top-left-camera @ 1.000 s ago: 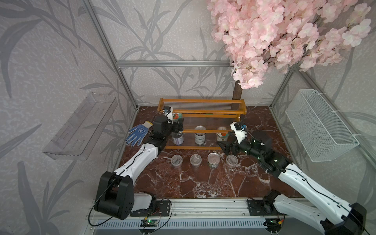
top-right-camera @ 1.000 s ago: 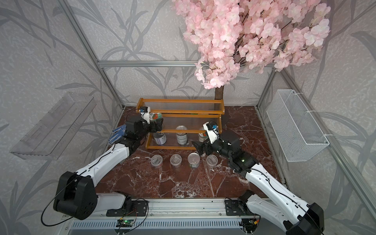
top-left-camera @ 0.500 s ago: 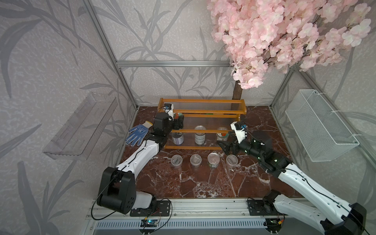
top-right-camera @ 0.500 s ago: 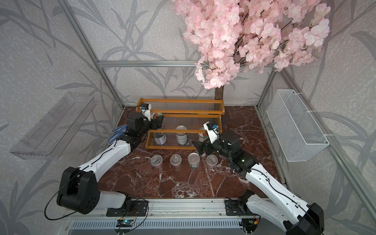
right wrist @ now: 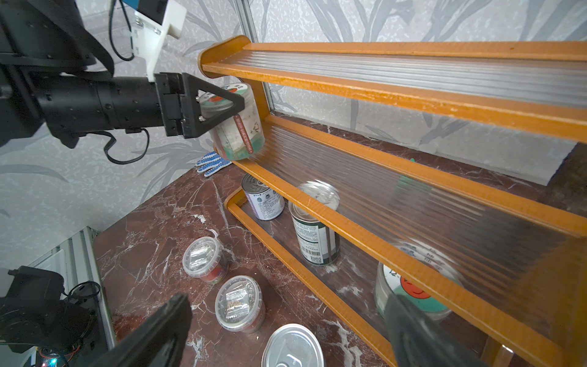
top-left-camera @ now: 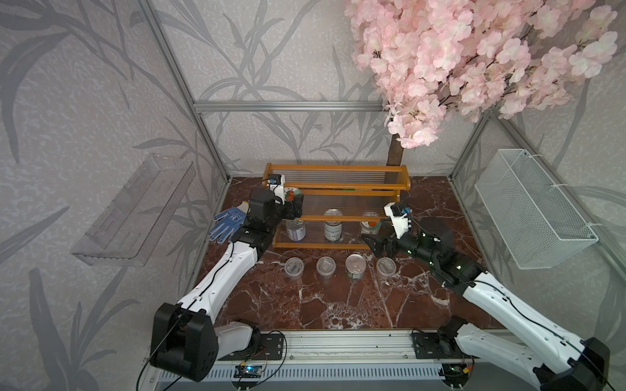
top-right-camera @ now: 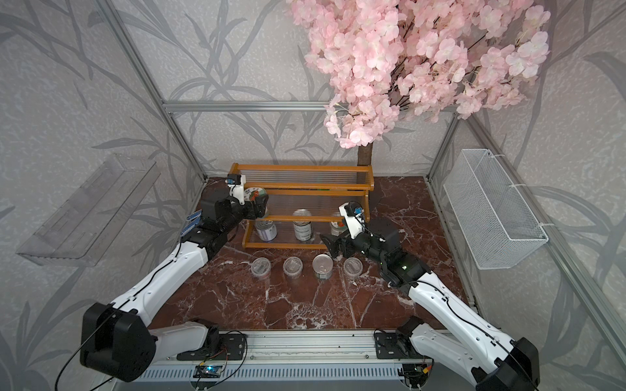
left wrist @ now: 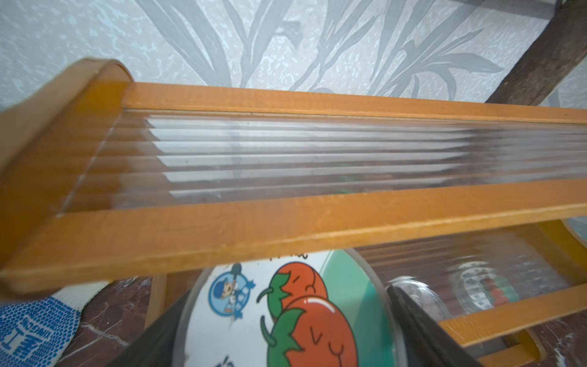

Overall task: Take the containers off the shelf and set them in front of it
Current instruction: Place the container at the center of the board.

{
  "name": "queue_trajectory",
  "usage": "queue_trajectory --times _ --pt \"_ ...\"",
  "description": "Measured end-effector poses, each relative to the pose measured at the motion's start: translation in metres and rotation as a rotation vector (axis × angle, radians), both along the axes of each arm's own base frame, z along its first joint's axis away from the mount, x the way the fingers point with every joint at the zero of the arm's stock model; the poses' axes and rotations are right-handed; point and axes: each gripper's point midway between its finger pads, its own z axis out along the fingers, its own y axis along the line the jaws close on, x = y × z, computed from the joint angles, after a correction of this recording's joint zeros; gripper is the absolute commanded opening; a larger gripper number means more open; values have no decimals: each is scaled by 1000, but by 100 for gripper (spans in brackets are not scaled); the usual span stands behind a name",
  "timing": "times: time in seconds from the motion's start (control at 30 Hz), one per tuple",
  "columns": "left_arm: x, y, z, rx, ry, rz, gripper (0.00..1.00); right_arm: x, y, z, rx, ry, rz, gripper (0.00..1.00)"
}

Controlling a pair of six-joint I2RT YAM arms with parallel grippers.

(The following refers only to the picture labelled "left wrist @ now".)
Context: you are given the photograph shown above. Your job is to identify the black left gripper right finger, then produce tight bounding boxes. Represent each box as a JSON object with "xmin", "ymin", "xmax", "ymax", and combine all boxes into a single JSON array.
[{"xmin": 387, "ymin": 285, "xmax": 482, "ymax": 367}]

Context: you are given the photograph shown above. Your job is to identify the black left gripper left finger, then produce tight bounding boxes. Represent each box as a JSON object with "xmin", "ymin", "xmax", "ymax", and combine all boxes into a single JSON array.
[{"xmin": 109, "ymin": 292, "xmax": 189, "ymax": 367}]

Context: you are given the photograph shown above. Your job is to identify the tall can green white label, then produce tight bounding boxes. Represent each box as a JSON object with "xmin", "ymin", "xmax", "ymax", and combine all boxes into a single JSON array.
[{"xmin": 390, "ymin": 276, "xmax": 452, "ymax": 322}]

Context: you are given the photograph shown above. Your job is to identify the jar red green label bottom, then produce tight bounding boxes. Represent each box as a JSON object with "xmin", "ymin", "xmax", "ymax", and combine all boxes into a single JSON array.
[{"xmin": 449, "ymin": 261, "xmax": 520, "ymax": 313}]

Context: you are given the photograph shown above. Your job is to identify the jar with red green lid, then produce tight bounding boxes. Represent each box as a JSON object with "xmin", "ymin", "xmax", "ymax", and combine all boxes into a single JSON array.
[{"xmin": 172, "ymin": 249, "xmax": 408, "ymax": 366}]

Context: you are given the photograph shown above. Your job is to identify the orange wooden three-tier shelf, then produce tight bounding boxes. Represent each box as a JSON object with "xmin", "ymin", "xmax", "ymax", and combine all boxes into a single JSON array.
[{"xmin": 1, "ymin": 59, "xmax": 586, "ymax": 366}]

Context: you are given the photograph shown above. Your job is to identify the blue white work glove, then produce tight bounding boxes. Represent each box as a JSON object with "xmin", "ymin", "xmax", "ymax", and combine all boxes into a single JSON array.
[{"xmin": 1, "ymin": 281, "xmax": 109, "ymax": 366}]

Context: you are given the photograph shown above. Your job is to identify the brown tree trunk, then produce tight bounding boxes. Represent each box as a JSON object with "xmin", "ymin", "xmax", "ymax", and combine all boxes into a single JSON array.
[{"xmin": 486, "ymin": 1, "xmax": 586, "ymax": 106}]

